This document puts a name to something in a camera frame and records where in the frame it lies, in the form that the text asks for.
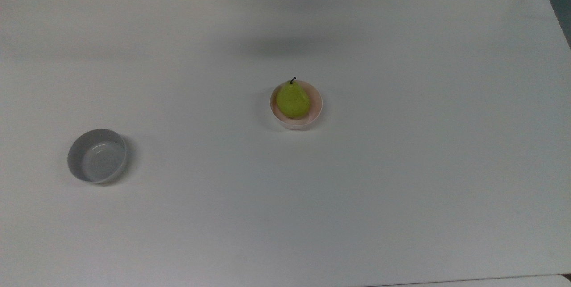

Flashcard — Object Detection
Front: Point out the green pear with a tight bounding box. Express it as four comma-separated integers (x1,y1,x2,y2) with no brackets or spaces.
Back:
276,77,311,119

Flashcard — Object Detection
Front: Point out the pink bowl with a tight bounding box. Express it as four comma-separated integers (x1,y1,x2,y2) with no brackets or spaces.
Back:
269,80,323,130

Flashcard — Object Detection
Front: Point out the grey bowl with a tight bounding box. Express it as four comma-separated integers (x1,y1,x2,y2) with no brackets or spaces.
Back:
67,129,128,184

